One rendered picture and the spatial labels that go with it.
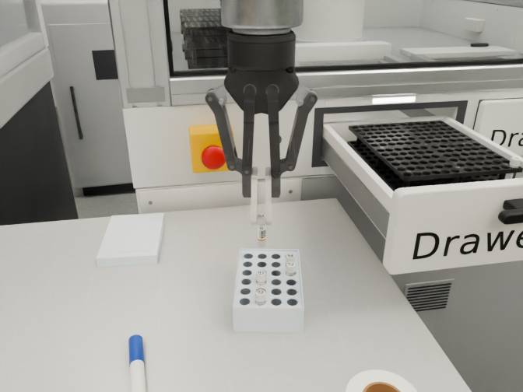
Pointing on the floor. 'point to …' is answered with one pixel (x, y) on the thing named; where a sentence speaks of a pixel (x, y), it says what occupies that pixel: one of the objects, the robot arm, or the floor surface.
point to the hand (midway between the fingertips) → (261, 196)
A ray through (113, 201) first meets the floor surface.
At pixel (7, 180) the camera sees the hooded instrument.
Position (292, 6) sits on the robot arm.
